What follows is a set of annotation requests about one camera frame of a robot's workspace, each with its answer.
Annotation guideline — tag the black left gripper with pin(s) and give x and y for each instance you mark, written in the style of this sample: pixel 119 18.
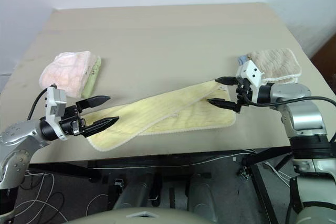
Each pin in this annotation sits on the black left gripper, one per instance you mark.
pixel 71 124

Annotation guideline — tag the black table frame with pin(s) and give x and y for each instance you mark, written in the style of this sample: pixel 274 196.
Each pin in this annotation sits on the black table frame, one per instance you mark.
pixel 147 161

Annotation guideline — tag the beige folded towel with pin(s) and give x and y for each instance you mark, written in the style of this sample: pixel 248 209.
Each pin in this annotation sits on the beige folded towel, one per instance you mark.
pixel 275 62

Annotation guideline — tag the grey robot right leg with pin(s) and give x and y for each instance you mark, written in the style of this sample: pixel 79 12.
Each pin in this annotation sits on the grey robot right leg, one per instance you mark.
pixel 202 195

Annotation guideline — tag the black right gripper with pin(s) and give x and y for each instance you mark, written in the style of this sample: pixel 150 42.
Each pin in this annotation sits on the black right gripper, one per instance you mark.
pixel 242 93

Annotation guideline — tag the yellow towel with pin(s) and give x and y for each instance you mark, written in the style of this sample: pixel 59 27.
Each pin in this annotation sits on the yellow towel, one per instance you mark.
pixel 168 111

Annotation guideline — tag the grey robot torso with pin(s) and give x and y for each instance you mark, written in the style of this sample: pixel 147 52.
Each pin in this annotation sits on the grey robot torso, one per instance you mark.
pixel 141 218

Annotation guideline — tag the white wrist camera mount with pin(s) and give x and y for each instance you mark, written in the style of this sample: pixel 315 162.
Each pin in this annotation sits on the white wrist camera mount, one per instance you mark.
pixel 250 73
pixel 53 103

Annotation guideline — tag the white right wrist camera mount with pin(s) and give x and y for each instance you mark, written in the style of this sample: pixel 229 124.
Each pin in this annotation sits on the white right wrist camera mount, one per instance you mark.
pixel 250 73

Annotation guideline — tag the grey robot left leg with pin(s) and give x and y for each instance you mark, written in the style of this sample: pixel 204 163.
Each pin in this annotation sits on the grey robot left leg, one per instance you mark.
pixel 136 191

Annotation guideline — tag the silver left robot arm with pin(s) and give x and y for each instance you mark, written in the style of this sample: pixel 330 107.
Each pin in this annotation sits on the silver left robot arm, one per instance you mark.
pixel 18 140

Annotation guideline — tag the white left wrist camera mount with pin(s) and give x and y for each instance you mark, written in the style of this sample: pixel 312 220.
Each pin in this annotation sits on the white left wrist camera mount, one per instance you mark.
pixel 53 103

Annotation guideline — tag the small metal clamp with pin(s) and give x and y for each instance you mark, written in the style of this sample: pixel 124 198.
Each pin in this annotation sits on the small metal clamp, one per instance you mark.
pixel 118 182
pixel 244 174

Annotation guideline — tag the blue cloth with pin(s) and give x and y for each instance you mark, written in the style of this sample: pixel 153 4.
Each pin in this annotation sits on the blue cloth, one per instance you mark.
pixel 242 59

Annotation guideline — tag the pink folded towel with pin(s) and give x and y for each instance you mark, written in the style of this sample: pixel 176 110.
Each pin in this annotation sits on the pink folded towel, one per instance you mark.
pixel 65 73

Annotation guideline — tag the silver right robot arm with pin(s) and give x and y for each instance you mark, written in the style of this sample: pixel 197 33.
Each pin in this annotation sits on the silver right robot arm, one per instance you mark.
pixel 304 119

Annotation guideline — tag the grey robot leg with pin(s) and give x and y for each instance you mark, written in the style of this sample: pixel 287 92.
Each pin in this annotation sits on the grey robot leg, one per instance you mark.
pixel 136 191
pixel 202 195

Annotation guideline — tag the green cloth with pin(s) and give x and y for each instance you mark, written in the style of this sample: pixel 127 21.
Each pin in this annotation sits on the green cloth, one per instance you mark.
pixel 92 77

